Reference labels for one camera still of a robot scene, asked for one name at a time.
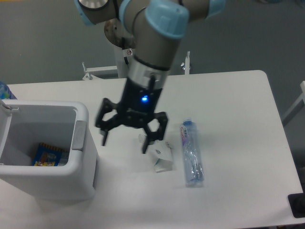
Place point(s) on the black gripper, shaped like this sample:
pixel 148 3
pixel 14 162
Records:
pixel 135 109

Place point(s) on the white push-lid trash can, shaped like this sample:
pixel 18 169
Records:
pixel 25 124

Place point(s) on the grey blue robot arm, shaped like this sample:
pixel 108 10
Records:
pixel 157 27

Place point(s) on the white paper carton box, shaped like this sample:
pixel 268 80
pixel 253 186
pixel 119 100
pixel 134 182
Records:
pixel 159 156

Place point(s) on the clear plastic water bottle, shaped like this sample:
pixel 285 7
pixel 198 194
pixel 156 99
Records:
pixel 192 160

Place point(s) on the colourful snack packet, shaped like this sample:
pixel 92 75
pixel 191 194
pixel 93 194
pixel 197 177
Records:
pixel 50 156

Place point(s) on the black table clamp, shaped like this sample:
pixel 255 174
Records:
pixel 297 204

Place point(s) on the white metal base frame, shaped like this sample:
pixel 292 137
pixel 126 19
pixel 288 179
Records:
pixel 109 72

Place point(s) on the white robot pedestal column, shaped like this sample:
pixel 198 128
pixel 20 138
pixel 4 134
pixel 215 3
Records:
pixel 122 41

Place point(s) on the white frame leg right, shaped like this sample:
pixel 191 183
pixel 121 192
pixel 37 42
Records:
pixel 296 106

